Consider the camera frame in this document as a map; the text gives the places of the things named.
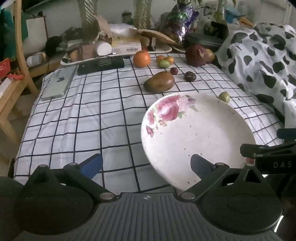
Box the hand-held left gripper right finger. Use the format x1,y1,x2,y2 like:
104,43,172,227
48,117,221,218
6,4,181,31
180,153,266,202

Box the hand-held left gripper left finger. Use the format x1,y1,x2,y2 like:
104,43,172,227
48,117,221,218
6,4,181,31
25,153,117,202

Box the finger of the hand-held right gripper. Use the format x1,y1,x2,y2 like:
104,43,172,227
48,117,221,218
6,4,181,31
240,142,296,159
277,128,296,139

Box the white floral plate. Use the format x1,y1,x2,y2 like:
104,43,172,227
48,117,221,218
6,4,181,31
141,92,257,192

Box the large orange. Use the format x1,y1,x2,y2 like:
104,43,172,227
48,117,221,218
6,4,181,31
133,49,151,68

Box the white black checked cloth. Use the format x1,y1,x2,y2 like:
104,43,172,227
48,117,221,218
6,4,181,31
14,53,285,193

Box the small round green fruit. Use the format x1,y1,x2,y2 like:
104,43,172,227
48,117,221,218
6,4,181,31
218,91,230,103

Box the cow print blanket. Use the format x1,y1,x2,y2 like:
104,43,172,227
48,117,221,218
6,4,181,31
215,23,296,130

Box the brown green mango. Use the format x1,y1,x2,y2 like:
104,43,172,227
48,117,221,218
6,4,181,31
143,71,175,93

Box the black flat device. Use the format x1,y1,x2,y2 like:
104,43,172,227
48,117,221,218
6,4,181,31
77,57,125,76

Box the large dark red pomegranate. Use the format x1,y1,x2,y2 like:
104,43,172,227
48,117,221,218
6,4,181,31
185,44,208,67

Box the brown small pouch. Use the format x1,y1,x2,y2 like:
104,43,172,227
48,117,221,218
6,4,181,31
79,44,97,59

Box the white tray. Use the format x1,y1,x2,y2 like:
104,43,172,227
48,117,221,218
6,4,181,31
60,44,173,66

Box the grey zip case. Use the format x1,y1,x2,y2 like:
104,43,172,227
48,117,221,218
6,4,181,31
184,33,225,48

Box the yellow white box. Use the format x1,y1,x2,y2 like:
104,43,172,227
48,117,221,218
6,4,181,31
111,38,142,54

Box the wooden chair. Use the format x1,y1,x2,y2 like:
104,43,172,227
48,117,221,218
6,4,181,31
0,0,40,151

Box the red cardboard box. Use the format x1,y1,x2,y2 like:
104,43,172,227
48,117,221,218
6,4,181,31
0,58,12,77

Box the brown paper envelope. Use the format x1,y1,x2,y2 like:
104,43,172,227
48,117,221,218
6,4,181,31
136,29,183,47

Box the crumpled brown paper bag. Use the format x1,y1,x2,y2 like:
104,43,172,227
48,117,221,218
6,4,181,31
94,15,114,42

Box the white plastic bag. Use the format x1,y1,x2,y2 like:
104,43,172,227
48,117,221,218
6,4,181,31
110,23,139,39

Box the purple snack bag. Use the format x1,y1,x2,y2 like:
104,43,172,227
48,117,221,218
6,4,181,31
165,5,200,41

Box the teal bag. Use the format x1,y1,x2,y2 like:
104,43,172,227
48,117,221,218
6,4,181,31
0,7,28,61

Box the yellow green woven vase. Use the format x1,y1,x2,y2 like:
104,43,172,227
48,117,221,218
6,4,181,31
133,0,152,29

